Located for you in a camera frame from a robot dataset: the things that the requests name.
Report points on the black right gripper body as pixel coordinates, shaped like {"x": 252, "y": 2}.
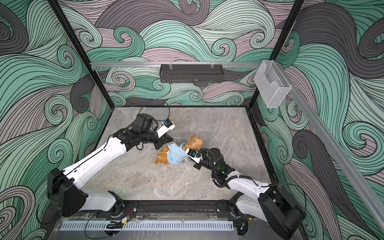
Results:
{"x": 206, "y": 163}

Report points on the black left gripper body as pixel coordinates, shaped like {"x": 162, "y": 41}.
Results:
{"x": 152, "y": 137}

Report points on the brown teddy bear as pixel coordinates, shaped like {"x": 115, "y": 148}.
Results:
{"x": 194, "y": 142}

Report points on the light blue bear hoodie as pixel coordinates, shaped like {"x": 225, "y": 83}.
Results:
{"x": 177, "y": 153}

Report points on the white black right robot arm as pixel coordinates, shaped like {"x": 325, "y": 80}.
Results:
{"x": 262, "y": 193}

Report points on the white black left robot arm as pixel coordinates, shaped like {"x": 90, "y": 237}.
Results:
{"x": 65, "y": 186}

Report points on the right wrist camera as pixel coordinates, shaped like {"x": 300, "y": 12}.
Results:
{"x": 194, "y": 155}

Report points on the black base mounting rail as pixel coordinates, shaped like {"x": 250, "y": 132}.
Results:
{"x": 231, "y": 209}

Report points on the black perforated wall tray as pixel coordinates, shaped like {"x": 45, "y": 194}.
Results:
{"x": 191, "y": 74}

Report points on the aluminium back wall rail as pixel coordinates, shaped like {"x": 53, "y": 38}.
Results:
{"x": 121, "y": 64}

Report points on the aluminium wall rail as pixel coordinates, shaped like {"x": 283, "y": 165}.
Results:
{"x": 121, "y": 64}
{"x": 367, "y": 194}

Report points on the clear plastic wall holder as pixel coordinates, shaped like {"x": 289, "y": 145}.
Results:
{"x": 272, "y": 83}

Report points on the white slotted cable duct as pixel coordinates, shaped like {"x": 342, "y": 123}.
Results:
{"x": 151, "y": 226}

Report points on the aluminium right wall rail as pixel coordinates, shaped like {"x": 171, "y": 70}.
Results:
{"x": 367, "y": 194}

